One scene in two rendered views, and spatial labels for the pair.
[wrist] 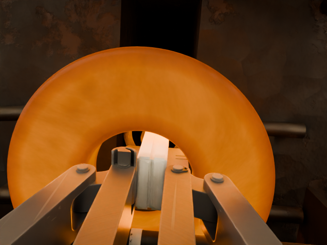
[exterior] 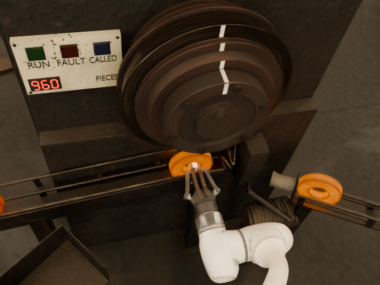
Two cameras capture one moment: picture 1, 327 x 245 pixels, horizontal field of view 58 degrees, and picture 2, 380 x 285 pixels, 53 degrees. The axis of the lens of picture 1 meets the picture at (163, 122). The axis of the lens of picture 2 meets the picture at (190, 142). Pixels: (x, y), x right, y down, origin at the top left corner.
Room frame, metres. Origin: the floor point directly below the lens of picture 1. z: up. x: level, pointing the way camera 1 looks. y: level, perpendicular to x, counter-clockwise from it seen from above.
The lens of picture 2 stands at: (-0.51, 0.32, 1.86)
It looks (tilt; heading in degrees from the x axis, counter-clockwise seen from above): 53 degrees down; 337
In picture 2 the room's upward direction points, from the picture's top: 10 degrees clockwise
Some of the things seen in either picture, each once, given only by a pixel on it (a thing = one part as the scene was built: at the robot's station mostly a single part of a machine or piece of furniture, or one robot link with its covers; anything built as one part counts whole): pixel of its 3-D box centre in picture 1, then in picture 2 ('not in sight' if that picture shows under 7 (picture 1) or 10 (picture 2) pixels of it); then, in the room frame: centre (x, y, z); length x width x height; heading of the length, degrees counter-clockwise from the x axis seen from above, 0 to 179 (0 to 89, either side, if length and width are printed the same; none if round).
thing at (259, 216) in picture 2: not in sight; (258, 234); (0.02, -0.32, 0.27); 0.22 x 0.13 x 0.53; 88
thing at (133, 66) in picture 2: not in sight; (205, 89); (0.17, 0.01, 1.11); 0.47 x 0.06 x 0.47; 88
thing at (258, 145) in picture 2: not in sight; (248, 159); (0.17, -0.23, 0.68); 0.11 x 0.08 x 0.24; 178
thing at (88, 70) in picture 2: not in sight; (72, 63); (0.29, 0.35, 1.15); 0.26 x 0.02 x 0.18; 88
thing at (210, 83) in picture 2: not in sight; (215, 116); (0.07, 0.01, 1.11); 0.28 x 0.06 x 0.28; 88
